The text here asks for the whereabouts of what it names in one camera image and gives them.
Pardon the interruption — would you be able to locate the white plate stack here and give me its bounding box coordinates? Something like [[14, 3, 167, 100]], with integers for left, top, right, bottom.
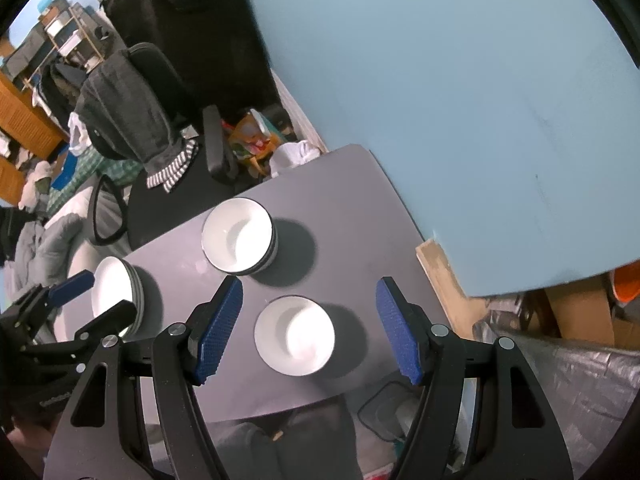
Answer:
[[91, 256, 144, 339]]

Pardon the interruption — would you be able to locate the white bowl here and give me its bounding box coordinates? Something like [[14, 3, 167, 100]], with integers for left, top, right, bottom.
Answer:
[[254, 296, 336, 377], [201, 197, 278, 276]]

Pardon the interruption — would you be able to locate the grey bed duvet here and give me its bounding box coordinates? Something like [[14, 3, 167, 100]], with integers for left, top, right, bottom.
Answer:
[[0, 184, 132, 340]]

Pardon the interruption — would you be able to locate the black office chair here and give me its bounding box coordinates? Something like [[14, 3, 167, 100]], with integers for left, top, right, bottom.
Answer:
[[75, 44, 242, 249]]

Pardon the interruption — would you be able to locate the blue box on bed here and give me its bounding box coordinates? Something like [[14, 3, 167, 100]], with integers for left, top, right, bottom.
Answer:
[[51, 151, 78, 191]]

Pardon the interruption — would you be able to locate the green patterned blanket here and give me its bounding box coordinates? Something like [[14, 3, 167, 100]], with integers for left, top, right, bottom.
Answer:
[[47, 148, 142, 217]]

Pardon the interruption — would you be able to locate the cardboard box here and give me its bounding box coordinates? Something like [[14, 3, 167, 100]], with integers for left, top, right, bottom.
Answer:
[[544, 275, 615, 347]]

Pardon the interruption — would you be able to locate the orange wooden wardrobe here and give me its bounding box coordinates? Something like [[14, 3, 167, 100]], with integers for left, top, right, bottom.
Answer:
[[0, 74, 67, 206]]

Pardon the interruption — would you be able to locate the grey towel with striped edge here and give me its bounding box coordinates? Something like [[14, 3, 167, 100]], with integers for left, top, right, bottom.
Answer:
[[75, 42, 200, 194]]

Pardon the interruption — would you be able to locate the silver plastic bag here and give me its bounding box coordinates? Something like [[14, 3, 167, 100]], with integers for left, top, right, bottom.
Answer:
[[473, 320, 639, 478]]

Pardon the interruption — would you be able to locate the white cloth behind table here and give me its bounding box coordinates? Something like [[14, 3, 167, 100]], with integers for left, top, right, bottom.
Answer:
[[269, 140, 322, 178]]

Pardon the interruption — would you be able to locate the shelf rack with items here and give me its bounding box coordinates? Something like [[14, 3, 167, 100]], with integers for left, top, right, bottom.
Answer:
[[1, 0, 112, 90]]

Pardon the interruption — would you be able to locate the black hanging garment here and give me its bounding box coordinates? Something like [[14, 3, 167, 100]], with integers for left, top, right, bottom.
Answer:
[[102, 0, 281, 124]]

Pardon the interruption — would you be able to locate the wooden board by wall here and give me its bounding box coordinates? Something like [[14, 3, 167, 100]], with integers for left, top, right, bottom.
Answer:
[[416, 240, 488, 340]]

